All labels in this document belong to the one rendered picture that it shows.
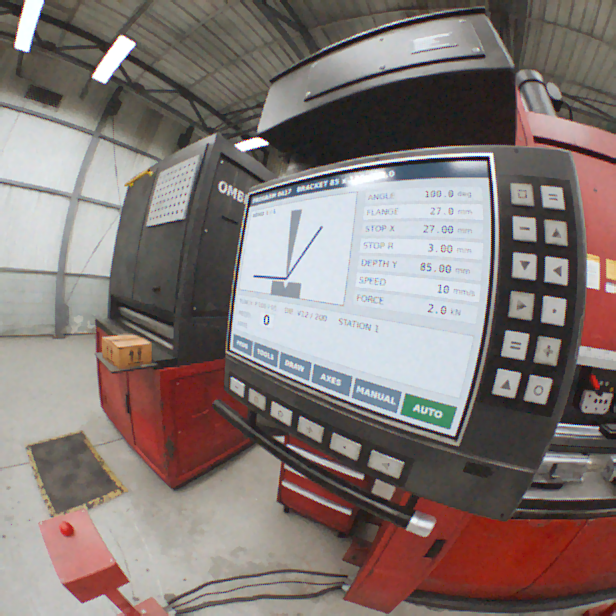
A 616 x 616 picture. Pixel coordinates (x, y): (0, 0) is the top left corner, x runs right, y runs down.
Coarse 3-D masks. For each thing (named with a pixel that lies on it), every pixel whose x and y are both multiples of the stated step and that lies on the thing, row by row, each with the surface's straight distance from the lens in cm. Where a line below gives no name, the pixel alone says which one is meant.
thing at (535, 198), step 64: (256, 192) 42; (512, 192) 25; (576, 192) 27; (512, 256) 23; (576, 256) 25; (512, 320) 23; (576, 320) 24; (256, 384) 37; (512, 384) 23; (320, 448) 31; (384, 448) 27; (448, 448) 25; (512, 448) 25; (512, 512) 30
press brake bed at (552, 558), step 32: (544, 512) 117; (576, 512) 127; (608, 512) 142; (480, 544) 120; (512, 544) 126; (544, 544) 134; (576, 544) 146; (608, 544) 164; (448, 576) 139; (480, 576) 142; (512, 576) 148; (544, 576) 159; (576, 576) 175; (608, 576) 201; (448, 608) 172; (480, 608) 176; (512, 608) 186; (544, 608) 200
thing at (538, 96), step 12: (528, 72) 164; (516, 84) 165; (528, 84) 159; (540, 84) 161; (552, 84) 171; (528, 96) 154; (540, 96) 152; (552, 96) 161; (528, 108) 151; (540, 108) 146; (552, 108) 151
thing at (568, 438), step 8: (560, 424) 157; (568, 424) 161; (560, 432) 145; (568, 432) 149; (576, 432) 153; (584, 432) 157; (592, 432) 162; (552, 440) 145; (560, 440) 147; (568, 440) 150; (576, 440) 153; (584, 440) 156; (592, 440) 160; (600, 440) 164; (608, 440) 168; (552, 448) 147; (560, 448) 150; (568, 448) 153; (576, 448) 156; (584, 448) 160; (592, 448) 164; (600, 448) 168; (608, 448) 173
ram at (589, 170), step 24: (576, 168) 121; (600, 168) 130; (600, 192) 123; (600, 216) 118; (600, 240) 113; (600, 264) 111; (600, 288) 109; (600, 312) 109; (600, 336) 109; (600, 360) 111
